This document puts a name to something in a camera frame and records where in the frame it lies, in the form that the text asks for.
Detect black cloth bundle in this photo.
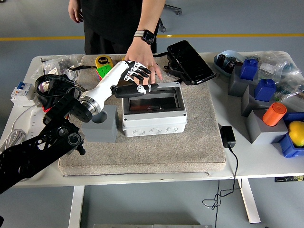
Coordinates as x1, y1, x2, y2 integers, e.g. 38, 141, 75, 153
38, 80, 72, 112

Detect yellow tape measure 5m label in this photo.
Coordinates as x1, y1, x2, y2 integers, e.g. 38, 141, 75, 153
95, 56, 114, 69

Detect clear bags of components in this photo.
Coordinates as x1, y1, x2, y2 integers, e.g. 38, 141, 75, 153
244, 50, 304, 105

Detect orange cylinder battery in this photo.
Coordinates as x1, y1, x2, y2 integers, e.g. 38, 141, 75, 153
262, 102, 287, 127

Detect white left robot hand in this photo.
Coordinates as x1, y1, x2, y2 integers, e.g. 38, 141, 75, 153
82, 60, 159, 105

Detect person's right hand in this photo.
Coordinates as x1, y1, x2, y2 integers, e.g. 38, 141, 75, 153
68, 0, 84, 24

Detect white junction box with lid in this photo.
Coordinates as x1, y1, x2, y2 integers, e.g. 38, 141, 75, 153
121, 81, 188, 138

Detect clear bags of small parts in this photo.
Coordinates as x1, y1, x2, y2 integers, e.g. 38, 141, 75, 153
32, 54, 80, 79

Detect yellow lemon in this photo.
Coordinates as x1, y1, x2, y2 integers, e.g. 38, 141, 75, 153
287, 120, 304, 147

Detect blue bottle-shaped block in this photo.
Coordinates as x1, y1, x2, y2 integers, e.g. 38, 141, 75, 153
239, 58, 259, 81
254, 78, 276, 102

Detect large colourful puzzle cube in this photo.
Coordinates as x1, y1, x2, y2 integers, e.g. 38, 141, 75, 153
95, 65, 114, 80

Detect person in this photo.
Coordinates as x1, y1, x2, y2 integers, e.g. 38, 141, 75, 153
68, 0, 167, 85

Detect grey holder block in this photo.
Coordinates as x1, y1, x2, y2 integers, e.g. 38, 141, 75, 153
241, 84, 277, 117
246, 109, 289, 145
228, 65, 259, 97

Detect grey block with round hole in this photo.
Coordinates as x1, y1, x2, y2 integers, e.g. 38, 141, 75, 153
80, 104, 119, 143

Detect white table leg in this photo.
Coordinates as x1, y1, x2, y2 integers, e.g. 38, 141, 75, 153
68, 185, 86, 228
237, 178, 262, 224

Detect black table control panel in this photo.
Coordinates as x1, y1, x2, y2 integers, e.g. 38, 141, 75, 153
274, 175, 304, 183

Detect purple and white packet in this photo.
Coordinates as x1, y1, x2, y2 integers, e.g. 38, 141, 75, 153
39, 67, 60, 92

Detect light blue bowl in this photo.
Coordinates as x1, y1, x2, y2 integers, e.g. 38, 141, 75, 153
213, 50, 247, 78

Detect white power strip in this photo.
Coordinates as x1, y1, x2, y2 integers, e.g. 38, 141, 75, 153
23, 108, 55, 144

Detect black power adapter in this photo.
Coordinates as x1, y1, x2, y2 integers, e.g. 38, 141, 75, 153
219, 125, 236, 148

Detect blue plastic bin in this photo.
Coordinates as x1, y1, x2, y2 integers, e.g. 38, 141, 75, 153
272, 112, 304, 159

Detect person's left hand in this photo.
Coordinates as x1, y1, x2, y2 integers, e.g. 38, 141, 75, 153
124, 39, 164, 85

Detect white circuit breaker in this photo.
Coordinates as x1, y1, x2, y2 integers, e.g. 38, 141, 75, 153
9, 81, 41, 107

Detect black office chair base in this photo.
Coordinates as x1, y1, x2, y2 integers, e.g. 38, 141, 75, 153
158, 4, 183, 33

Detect black adapter cord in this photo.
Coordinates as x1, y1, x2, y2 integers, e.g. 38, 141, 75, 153
201, 146, 243, 228

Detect white cable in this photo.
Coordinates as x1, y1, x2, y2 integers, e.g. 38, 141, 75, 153
0, 104, 40, 152

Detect grey-brown mat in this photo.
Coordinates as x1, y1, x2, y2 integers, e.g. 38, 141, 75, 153
58, 54, 226, 177

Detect glossy black case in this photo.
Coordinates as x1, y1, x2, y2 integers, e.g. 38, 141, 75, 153
163, 39, 216, 86

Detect black wrist watch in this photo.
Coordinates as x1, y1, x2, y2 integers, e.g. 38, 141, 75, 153
133, 29, 157, 45

